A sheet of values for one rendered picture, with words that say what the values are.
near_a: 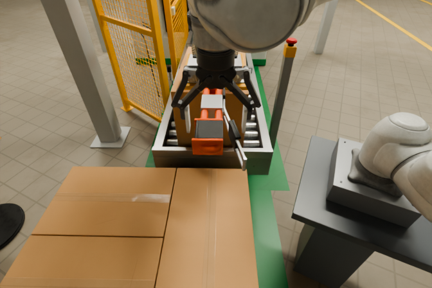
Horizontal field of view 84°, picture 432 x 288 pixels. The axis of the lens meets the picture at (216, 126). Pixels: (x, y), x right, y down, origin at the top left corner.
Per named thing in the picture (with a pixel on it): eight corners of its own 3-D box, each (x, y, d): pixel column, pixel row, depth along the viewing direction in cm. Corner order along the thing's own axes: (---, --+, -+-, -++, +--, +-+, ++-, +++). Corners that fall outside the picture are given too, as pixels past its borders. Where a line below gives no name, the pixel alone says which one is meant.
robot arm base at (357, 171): (400, 157, 101) (406, 148, 97) (401, 198, 86) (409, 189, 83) (352, 143, 107) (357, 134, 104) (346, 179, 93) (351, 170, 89)
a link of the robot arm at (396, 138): (385, 144, 99) (413, 100, 84) (420, 180, 85) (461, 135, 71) (348, 150, 97) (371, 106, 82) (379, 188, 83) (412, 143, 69)
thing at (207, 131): (195, 132, 66) (194, 117, 62) (222, 132, 65) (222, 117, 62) (192, 155, 59) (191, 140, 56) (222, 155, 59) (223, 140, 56)
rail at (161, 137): (191, 38, 331) (191, 24, 319) (195, 38, 331) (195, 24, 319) (157, 169, 154) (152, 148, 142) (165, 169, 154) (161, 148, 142)
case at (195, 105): (191, 94, 195) (188, 46, 169) (241, 96, 193) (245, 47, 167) (178, 146, 149) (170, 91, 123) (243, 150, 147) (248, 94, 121)
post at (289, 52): (265, 149, 224) (284, 43, 160) (272, 149, 224) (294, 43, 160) (265, 154, 219) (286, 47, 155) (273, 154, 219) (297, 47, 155)
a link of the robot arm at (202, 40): (192, 6, 46) (194, 37, 50) (188, 20, 39) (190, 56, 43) (240, 6, 46) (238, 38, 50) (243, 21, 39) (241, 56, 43)
